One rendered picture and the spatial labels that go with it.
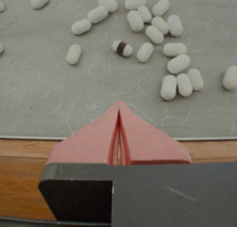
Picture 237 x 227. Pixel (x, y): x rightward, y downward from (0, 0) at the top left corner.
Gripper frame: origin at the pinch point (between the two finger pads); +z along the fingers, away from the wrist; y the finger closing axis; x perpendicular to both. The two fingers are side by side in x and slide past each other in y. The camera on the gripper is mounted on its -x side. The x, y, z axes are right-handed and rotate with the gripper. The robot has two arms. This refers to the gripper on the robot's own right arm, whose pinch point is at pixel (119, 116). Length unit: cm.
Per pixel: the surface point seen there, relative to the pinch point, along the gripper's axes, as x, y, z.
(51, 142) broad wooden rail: 9.6, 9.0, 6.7
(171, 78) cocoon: 3.0, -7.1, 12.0
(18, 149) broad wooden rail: 9.5, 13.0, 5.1
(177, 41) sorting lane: -0.3, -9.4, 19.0
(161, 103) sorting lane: 6.3, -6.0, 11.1
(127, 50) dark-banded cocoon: 0.4, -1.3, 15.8
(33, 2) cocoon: -6.0, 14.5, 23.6
